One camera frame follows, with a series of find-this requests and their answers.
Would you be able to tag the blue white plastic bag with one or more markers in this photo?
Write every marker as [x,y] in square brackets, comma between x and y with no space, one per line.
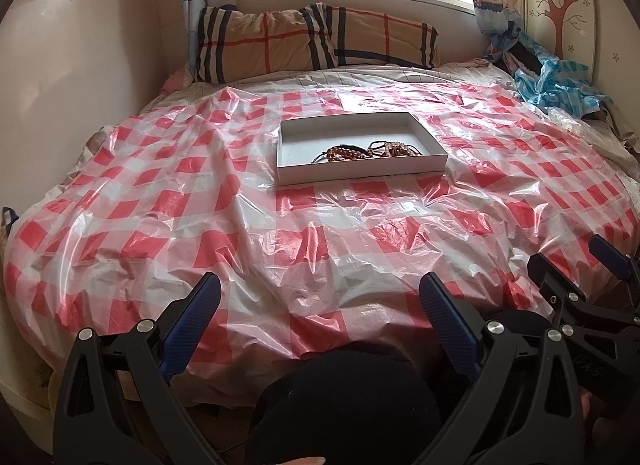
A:
[558,83]

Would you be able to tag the person's right hand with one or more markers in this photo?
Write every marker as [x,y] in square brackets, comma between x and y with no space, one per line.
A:
[307,460]

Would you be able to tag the white shallow cardboard box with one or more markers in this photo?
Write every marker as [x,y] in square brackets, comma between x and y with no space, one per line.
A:
[364,145]

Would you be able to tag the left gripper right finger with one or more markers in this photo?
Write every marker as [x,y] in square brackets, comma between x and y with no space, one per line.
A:
[522,406]

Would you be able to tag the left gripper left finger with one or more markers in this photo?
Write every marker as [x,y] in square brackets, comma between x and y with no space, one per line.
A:
[91,423]

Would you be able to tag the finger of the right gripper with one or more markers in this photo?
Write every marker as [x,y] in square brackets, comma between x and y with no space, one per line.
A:
[622,266]
[556,288]

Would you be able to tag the tan plaid pillow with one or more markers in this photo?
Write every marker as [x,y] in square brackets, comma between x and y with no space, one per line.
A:
[231,46]

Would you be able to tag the thin silver wire bangle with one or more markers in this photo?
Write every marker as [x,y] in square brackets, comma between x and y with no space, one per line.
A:
[325,156]

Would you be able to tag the red white checkered plastic sheet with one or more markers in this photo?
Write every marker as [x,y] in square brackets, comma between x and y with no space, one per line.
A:
[189,188]

